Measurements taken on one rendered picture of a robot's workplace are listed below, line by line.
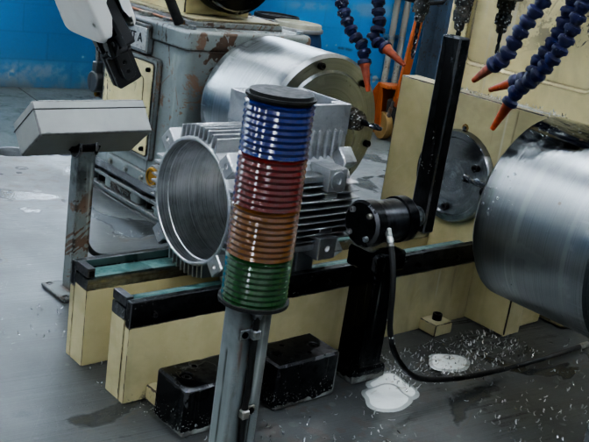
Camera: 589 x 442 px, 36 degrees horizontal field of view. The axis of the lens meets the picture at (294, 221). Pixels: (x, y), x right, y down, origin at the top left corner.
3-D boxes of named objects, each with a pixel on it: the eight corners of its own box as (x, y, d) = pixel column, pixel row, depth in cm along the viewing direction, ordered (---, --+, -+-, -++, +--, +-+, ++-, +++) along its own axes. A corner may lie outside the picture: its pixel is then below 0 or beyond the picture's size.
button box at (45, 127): (131, 151, 134) (121, 118, 135) (152, 131, 129) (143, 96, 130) (20, 157, 123) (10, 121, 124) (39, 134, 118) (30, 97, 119)
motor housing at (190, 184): (259, 231, 133) (277, 104, 128) (348, 279, 120) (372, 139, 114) (142, 247, 120) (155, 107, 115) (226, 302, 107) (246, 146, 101)
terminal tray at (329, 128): (293, 138, 126) (300, 87, 124) (344, 159, 118) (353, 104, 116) (223, 141, 118) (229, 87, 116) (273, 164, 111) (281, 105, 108)
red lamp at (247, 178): (272, 190, 82) (278, 142, 81) (315, 211, 78) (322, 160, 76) (217, 196, 78) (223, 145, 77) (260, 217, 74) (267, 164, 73)
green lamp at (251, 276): (259, 282, 85) (265, 237, 83) (300, 307, 81) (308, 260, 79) (206, 292, 81) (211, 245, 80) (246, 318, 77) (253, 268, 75)
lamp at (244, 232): (265, 237, 83) (272, 190, 82) (308, 260, 79) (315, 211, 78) (211, 245, 80) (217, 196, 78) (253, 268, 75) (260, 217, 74)
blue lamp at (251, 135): (278, 142, 81) (285, 92, 79) (322, 160, 76) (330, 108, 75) (223, 145, 77) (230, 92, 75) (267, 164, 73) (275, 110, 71)
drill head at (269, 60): (254, 147, 186) (270, 24, 178) (379, 201, 160) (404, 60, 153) (149, 153, 170) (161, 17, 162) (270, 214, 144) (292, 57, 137)
